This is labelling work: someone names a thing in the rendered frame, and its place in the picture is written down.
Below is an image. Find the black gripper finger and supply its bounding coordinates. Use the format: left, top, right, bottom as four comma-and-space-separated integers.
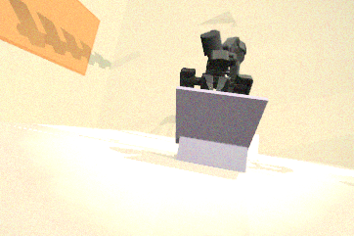
200, 74, 213, 90
216, 76, 231, 92

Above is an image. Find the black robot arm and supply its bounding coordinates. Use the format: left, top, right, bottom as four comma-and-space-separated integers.
200, 29, 246, 78

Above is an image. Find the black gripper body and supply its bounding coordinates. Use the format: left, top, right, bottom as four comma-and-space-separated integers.
180, 65, 253, 95

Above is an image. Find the grey switch panel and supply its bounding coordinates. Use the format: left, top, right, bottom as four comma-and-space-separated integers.
175, 86, 269, 173

